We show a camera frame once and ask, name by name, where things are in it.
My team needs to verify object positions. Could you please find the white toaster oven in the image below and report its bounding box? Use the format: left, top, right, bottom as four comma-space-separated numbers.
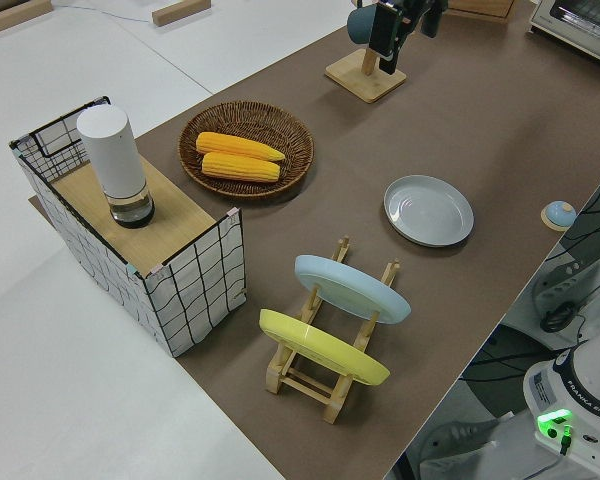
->
526, 0, 600, 62

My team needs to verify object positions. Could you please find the light wooden box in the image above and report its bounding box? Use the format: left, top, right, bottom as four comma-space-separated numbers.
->
446, 0, 517, 24

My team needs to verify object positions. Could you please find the thin blue cable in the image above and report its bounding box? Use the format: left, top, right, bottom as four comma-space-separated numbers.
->
54, 1, 154, 24

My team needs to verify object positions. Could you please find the wooden plate rack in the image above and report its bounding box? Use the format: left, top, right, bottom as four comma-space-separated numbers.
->
264, 235, 402, 426

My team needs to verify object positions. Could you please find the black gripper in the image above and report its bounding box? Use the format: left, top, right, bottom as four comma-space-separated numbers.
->
369, 0, 450, 77

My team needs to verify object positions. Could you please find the blue call bell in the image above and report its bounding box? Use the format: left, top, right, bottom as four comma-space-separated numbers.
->
539, 199, 577, 233

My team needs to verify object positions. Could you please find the black arm base cable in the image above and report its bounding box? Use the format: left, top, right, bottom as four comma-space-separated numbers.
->
529, 164, 600, 335

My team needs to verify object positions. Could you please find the brown table mat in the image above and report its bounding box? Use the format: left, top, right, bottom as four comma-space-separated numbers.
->
27, 0, 600, 480

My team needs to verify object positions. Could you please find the yellow plate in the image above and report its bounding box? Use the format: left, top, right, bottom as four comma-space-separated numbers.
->
258, 308, 392, 388

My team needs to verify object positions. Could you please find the wire basket with wooden shelf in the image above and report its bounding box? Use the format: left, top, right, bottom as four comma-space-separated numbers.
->
7, 94, 247, 359

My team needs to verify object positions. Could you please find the wooden mug rack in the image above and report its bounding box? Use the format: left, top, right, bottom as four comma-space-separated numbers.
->
324, 0, 408, 105

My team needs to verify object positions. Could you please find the gray plate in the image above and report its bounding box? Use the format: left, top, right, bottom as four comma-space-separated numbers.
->
382, 174, 476, 249

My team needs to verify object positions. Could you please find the wooden block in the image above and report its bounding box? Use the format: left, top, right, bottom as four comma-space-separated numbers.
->
0, 0, 52, 36
151, 0, 213, 27

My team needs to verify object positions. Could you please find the yellow corn cob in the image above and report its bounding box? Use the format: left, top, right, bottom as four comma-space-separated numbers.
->
195, 130, 287, 163
199, 151, 282, 184

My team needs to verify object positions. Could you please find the dark blue mug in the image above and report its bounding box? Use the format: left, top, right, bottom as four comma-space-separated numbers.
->
346, 6, 381, 46

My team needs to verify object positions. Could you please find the white cylinder grinder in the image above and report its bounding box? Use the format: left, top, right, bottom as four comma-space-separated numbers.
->
75, 103, 158, 231

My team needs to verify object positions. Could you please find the brown wicker basket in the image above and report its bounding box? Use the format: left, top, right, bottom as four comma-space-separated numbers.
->
178, 100, 316, 202

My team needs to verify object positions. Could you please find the light blue plate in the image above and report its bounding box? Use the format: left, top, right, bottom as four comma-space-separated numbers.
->
294, 253, 413, 327

